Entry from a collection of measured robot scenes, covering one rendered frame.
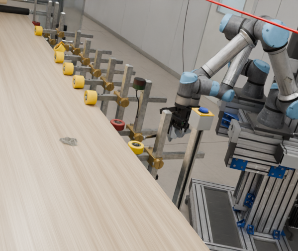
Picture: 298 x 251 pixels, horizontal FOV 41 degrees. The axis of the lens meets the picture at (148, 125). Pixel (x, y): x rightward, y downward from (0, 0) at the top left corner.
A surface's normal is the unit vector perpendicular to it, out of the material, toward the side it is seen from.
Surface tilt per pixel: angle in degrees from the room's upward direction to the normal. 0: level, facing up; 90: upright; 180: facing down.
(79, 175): 0
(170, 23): 90
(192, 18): 90
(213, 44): 90
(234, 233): 0
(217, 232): 0
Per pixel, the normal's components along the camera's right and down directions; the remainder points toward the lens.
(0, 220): 0.21, -0.90
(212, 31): -0.86, 0.01
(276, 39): 0.15, 0.32
